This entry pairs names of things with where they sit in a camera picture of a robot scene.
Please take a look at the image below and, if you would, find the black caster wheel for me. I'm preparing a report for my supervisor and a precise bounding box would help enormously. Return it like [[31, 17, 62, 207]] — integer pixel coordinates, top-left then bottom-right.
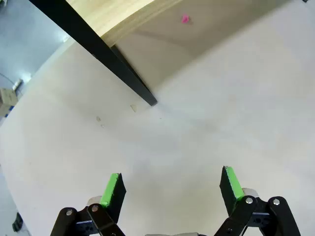
[[12, 212, 24, 232]]

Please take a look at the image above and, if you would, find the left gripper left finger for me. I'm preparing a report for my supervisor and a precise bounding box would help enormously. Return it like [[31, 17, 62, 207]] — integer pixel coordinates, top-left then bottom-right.
[[50, 173, 127, 236]]

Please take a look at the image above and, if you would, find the open cardboard box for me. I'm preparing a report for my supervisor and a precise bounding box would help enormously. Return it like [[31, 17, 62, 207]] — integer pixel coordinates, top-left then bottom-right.
[[0, 87, 19, 116]]

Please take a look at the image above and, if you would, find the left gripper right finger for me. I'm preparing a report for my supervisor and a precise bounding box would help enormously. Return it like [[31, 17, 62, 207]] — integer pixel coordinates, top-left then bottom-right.
[[214, 165, 302, 236]]

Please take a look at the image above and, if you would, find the black frame wooden shelf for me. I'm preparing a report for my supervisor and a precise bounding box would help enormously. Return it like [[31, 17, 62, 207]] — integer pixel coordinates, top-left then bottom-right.
[[29, 0, 188, 107]]

